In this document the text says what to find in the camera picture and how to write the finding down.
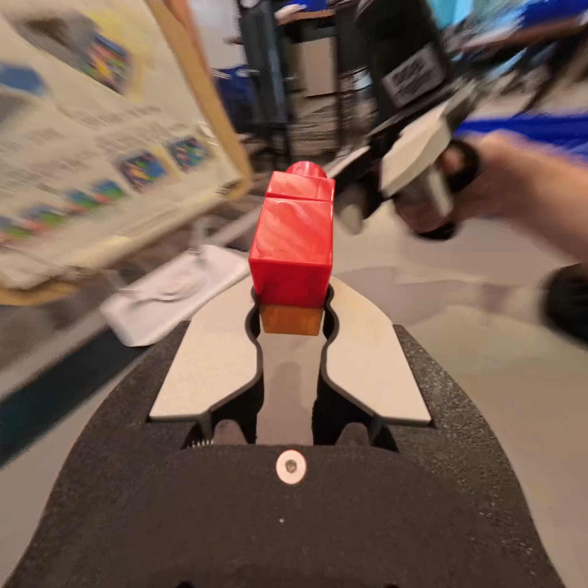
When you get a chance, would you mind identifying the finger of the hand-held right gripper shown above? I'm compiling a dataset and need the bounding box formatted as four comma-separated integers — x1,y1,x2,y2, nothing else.
322,146,375,181
337,110,455,236

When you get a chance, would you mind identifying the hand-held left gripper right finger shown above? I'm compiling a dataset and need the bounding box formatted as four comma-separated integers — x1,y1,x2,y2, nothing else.
317,276,432,442

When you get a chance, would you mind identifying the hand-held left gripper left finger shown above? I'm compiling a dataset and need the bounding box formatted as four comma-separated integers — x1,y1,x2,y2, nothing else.
149,276,265,439

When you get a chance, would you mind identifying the red two-stud toy block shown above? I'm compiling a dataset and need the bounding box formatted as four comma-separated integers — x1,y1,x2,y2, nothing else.
265,161,337,202

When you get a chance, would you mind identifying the yellow one-stud toy block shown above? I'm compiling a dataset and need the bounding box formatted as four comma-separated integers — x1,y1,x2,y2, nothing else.
258,302,324,336

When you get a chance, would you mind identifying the red one-stud toy block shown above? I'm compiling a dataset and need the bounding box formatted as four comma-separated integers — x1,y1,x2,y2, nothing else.
248,197,334,309

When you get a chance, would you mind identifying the person's right forearm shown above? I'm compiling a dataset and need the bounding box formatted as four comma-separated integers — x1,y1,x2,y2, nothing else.
524,142,588,262

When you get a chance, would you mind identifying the grey desk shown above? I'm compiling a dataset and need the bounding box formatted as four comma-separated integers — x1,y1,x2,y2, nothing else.
0,202,588,588

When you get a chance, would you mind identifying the black desk panel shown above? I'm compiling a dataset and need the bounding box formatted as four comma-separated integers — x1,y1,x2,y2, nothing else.
0,328,148,467

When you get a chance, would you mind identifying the person's right hand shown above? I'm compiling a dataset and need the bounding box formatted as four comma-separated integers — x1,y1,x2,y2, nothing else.
441,133,533,223

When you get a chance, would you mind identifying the instruction sheet on stand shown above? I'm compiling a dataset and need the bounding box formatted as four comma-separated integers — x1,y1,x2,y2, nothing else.
0,0,253,347

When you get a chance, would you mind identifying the black floor stand with panel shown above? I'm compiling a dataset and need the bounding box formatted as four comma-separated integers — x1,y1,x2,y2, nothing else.
236,0,295,157

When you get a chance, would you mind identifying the blue striped cloth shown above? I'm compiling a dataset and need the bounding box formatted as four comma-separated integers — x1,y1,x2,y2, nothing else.
212,64,258,136

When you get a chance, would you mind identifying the printed instruction sheet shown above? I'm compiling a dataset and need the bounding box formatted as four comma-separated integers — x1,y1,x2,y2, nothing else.
0,0,239,276

